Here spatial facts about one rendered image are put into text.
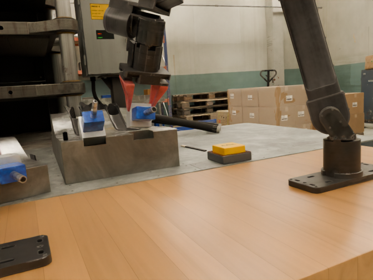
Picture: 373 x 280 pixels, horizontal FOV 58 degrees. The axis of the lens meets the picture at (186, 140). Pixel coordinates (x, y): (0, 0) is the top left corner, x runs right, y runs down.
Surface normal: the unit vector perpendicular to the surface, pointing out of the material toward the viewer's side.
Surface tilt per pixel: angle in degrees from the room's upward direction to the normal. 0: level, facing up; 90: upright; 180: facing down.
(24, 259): 0
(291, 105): 83
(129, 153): 90
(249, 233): 0
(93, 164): 90
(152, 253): 0
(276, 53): 90
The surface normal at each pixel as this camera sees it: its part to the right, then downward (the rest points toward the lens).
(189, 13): 0.35, 0.11
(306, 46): -0.40, 0.18
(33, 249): -0.07, -0.99
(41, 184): 0.66, 0.07
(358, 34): -0.94, 0.11
